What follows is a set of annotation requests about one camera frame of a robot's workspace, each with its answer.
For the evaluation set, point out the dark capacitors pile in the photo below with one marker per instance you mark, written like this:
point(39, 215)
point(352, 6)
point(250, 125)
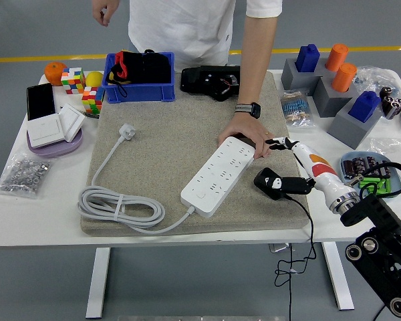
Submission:
point(349, 167)

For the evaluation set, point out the person's left forearm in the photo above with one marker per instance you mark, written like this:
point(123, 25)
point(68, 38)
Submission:
point(257, 60)

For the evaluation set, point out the white power strip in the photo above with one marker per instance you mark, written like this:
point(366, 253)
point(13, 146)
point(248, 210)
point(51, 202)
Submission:
point(217, 174)

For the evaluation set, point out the orange fruit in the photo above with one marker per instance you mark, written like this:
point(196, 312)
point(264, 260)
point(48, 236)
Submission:
point(53, 73)

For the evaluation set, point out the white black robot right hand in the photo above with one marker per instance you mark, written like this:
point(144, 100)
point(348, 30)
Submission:
point(321, 177)

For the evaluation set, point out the white-faced puzzle cube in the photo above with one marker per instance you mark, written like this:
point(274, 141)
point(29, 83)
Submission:
point(73, 82)

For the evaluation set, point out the light blue dish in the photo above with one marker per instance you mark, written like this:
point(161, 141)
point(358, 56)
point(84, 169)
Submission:
point(396, 187)

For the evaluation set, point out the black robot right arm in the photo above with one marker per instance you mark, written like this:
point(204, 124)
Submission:
point(381, 214)

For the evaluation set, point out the black wrist watch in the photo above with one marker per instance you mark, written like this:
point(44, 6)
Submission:
point(250, 109)

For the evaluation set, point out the large white wall switch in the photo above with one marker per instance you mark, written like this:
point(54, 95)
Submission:
point(45, 130)

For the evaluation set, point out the green cylinders pile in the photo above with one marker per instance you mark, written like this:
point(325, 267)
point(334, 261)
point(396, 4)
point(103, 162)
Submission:
point(374, 185)

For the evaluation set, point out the clear bag of blue parts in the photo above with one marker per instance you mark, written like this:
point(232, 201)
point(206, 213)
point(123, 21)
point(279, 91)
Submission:
point(374, 78)

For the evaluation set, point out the clear bag of resistors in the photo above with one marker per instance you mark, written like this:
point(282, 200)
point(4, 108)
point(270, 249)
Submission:
point(295, 108)

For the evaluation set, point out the empty clear plastic bag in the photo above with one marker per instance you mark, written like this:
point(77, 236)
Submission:
point(397, 145)

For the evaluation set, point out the blue square peg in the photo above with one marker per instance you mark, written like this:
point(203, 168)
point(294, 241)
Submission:
point(364, 107)
point(306, 58)

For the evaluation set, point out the purple tray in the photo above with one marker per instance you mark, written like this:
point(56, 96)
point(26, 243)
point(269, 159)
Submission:
point(53, 150)

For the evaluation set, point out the small white wall switch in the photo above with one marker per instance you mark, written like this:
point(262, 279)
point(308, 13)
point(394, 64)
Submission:
point(71, 120)

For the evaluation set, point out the blue plastic bin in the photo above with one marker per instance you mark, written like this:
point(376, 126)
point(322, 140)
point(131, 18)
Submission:
point(137, 93)

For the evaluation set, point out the clear hook under table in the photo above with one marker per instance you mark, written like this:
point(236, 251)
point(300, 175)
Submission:
point(279, 248)

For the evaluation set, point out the orange cylinder peg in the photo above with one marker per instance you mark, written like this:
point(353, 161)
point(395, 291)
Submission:
point(337, 57)
point(343, 78)

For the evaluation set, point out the person's right hand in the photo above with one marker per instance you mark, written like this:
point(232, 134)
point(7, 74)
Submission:
point(105, 10)

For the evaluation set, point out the black electronic device shell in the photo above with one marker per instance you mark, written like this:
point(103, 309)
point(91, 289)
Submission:
point(194, 80)

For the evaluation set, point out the person's left hand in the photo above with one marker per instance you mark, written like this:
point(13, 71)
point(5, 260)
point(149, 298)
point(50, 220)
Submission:
point(247, 130)

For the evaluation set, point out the grey-brown mat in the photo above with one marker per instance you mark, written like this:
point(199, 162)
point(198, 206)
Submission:
point(173, 127)

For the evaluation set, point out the yellow lemon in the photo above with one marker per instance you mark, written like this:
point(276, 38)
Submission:
point(94, 79)

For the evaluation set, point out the colourful puzzle cube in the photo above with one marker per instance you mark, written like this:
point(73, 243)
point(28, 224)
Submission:
point(92, 100)

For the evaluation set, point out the grey block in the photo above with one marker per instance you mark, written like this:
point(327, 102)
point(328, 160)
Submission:
point(331, 102)
point(347, 132)
point(292, 80)

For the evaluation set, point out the white table leg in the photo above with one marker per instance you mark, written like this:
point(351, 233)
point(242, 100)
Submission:
point(98, 284)
point(334, 277)

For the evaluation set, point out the clear bag of metal nuts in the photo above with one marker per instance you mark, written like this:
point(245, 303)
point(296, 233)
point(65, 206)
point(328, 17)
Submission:
point(23, 175)

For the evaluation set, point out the person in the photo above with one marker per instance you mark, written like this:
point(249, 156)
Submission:
point(180, 26)

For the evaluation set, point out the black and red fabric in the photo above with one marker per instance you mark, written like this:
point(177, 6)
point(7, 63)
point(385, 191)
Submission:
point(153, 70)

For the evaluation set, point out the black phone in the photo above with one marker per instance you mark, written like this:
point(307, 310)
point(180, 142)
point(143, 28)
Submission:
point(40, 100)

